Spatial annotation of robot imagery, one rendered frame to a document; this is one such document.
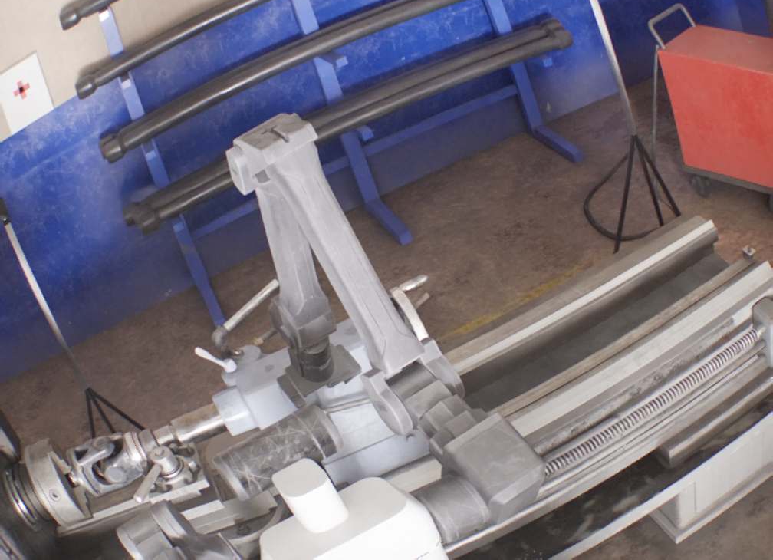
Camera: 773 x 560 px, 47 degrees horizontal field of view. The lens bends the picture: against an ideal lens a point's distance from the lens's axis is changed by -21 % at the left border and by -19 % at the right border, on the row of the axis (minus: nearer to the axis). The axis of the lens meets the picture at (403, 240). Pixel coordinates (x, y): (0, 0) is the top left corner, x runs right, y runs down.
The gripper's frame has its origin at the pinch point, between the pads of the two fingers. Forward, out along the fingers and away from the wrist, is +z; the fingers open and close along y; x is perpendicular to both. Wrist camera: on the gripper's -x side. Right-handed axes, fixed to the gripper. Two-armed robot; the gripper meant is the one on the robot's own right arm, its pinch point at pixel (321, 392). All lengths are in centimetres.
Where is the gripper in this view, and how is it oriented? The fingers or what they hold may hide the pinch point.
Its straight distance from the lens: 192.0
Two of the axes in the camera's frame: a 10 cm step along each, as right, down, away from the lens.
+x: 5.8, 6.6, -4.8
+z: 0.1, 5.8, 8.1
